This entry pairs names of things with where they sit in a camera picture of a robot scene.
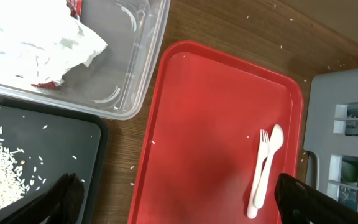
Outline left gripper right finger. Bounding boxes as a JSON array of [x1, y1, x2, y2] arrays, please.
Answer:
[[275, 173, 358, 224]]

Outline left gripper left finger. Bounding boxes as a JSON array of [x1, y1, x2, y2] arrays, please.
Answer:
[[1, 173, 85, 224]]

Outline food scraps with rice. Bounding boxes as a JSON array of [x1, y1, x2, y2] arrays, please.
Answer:
[[0, 106, 88, 214]]

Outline white plastic fork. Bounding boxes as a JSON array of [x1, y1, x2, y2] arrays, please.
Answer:
[[247, 129, 269, 219]]

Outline green bowl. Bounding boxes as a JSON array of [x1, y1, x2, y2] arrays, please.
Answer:
[[341, 160, 358, 187]]

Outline white plastic spoon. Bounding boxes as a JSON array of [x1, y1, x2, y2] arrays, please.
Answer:
[[254, 124, 284, 209]]

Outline white napkin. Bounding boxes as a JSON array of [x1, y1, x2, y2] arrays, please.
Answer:
[[0, 0, 108, 86]]

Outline grey dishwasher rack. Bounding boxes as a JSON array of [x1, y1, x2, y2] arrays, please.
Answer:
[[303, 68, 358, 212]]

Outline black plastic tray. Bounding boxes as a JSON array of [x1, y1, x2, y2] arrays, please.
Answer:
[[0, 96, 109, 223]]

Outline red serving tray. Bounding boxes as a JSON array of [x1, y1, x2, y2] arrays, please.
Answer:
[[128, 40, 304, 224]]

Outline clear plastic bin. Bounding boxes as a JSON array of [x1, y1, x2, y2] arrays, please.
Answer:
[[0, 0, 170, 120]]

